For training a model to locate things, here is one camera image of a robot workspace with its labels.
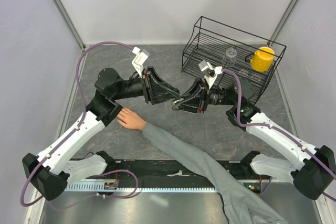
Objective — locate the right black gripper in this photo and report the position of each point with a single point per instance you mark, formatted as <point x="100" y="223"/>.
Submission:
<point x="196" y="105"/>

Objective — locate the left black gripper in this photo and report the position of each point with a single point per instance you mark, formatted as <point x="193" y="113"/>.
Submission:
<point x="156" y="89"/>

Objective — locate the glitter nail polish bottle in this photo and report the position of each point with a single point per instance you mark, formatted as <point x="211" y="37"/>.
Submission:
<point x="177" y="105"/>

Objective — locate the grey sleeved forearm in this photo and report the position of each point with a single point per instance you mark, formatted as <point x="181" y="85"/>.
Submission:
<point x="240" y="204"/>

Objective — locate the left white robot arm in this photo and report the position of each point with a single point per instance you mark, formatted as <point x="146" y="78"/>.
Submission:
<point x="50" y="171"/>

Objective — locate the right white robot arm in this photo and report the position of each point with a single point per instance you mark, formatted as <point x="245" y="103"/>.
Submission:
<point x="309" y="168"/>

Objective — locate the person's bare hand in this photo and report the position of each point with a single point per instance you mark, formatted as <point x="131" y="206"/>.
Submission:
<point x="130" y="120"/>

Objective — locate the clear glass cup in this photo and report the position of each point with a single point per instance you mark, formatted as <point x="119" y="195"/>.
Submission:
<point x="229" y="58"/>

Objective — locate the yellow mug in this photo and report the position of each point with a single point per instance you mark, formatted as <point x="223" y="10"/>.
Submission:
<point x="261" y="59"/>

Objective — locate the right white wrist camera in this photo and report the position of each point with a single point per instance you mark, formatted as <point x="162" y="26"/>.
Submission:
<point x="210" y="72"/>

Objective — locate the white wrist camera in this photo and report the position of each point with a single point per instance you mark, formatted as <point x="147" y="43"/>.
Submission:
<point x="210" y="72"/>
<point x="140" y="57"/>

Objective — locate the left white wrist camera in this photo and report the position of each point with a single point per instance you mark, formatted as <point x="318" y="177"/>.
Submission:
<point x="140" y="57"/>

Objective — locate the black wire rack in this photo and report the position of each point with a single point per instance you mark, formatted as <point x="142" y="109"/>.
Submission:
<point x="209" y="41"/>

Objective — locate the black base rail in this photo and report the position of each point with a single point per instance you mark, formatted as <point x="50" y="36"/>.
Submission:
<point x="170" y="172"/>

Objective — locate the white slotted cable duct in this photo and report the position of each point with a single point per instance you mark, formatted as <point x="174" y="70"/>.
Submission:
<point x="109" y="187"/>

